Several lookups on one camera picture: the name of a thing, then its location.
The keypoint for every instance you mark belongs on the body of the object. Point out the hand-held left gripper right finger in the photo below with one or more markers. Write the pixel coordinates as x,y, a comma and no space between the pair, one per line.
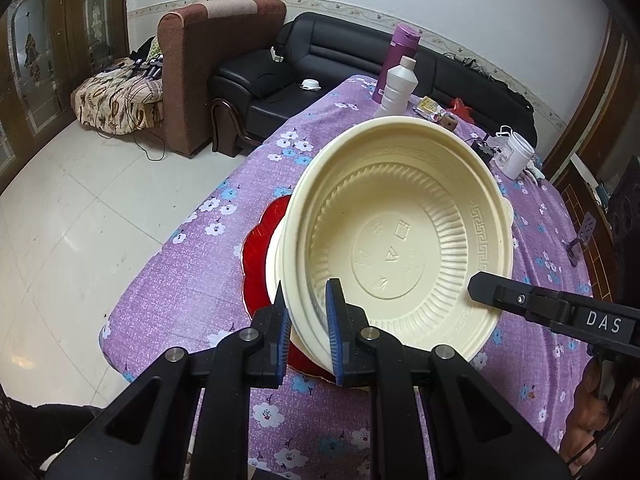
334,345

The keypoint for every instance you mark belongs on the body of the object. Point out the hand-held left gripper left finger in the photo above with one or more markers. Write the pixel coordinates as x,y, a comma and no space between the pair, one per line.
282,345

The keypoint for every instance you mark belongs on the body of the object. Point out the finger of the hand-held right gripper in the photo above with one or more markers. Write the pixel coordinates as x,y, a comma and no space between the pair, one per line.
510,297
625,230

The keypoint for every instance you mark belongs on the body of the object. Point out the red plate with gold lettering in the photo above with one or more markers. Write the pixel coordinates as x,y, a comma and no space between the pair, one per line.
300,366

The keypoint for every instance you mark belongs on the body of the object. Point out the red gold-rimmed plate with sticker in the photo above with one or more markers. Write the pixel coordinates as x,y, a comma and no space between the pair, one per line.
252,270

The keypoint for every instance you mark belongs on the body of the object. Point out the large beige plastic bowl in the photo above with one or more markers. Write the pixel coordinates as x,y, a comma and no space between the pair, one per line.
400,220

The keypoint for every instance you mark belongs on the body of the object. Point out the person's right hand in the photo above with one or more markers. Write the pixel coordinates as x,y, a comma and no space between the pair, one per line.
590,410

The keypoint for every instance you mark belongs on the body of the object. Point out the wooden sideboard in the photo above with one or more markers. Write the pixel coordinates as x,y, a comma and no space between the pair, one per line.
570,195

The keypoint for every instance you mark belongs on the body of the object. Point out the white gloves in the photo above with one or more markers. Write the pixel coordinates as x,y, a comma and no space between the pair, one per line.
535,172

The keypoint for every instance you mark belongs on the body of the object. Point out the purple floral tablecloth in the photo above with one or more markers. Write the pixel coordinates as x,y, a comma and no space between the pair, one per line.
200,260

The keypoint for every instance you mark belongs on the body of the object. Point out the white plastic jar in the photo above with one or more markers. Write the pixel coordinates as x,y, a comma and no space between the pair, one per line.
515,157

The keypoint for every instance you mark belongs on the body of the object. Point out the black cylinder device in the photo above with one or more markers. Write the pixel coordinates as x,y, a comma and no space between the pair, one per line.
484,149

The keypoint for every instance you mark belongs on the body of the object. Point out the red plastic bag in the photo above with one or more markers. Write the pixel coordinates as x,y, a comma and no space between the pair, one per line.
460,109

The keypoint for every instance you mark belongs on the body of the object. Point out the yellow snack packet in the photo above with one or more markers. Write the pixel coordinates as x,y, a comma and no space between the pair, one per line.
429,106

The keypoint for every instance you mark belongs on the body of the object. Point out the white plastic bottle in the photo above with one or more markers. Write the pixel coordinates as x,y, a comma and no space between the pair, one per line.
395,92

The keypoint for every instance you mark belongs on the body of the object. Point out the white face mask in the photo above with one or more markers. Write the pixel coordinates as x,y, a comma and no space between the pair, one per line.
311,85

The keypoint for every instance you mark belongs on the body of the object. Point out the person's dark pants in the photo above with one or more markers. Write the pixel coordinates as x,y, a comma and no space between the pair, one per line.
30,425

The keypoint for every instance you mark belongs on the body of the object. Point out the brown fabric armchair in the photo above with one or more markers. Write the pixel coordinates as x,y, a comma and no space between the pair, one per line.
220,85

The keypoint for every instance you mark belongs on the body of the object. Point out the purple thermos flask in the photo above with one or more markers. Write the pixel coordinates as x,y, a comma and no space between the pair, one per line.
402,42

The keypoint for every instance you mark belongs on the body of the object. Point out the white charger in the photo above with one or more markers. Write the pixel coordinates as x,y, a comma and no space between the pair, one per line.
277,55

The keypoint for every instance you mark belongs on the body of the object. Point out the brown patterned blanket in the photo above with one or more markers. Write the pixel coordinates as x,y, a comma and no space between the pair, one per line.
115,105

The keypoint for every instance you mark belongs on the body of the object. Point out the black leather sofa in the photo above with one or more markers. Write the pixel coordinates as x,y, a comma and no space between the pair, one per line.
330,50

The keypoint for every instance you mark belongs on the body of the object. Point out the wooden glass-panel door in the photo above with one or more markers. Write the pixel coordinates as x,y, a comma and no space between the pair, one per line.
60,60

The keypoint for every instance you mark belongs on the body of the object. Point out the wooden door frame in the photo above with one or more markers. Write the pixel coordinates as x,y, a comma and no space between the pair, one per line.
600,85

